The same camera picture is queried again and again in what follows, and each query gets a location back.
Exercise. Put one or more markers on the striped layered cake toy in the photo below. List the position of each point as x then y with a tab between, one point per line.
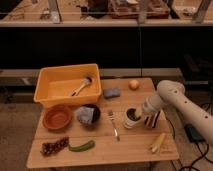
151	121

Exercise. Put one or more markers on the yellow corn toy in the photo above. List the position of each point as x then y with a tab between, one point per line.
157	143

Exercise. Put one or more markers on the brown grape bunch toy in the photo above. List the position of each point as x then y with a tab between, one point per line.
53	148

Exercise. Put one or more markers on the white dish brush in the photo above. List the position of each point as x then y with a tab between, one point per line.
86	81

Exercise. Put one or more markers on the terracotta orange bowl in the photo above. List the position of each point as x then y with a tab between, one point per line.
57	117

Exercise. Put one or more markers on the white cup green inside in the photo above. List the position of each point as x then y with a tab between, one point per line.
129	124

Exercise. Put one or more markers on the green chili pepper toy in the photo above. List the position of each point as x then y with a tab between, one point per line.
84	147

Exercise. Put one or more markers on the orange fruit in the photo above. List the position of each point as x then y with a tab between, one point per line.
133	84

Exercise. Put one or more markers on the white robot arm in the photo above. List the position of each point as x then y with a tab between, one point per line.
173	93

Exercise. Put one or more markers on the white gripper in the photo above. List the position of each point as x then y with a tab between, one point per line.
150	106

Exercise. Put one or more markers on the wooden shelf with clutter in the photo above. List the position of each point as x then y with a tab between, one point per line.
105	13

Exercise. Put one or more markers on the black foot pedal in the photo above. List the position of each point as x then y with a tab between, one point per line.
192	134

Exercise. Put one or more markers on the blue-grey sponge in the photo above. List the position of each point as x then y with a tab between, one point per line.
111	93

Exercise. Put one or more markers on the crumpled grey cloth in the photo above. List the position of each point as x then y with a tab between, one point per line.
85	115

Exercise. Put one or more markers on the small dark metal cup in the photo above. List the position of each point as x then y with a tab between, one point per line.
133	114

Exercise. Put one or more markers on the yellow plastic tray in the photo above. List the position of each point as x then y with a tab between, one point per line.
56	85

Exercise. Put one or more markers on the silver fork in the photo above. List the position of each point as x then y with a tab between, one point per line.
111	117

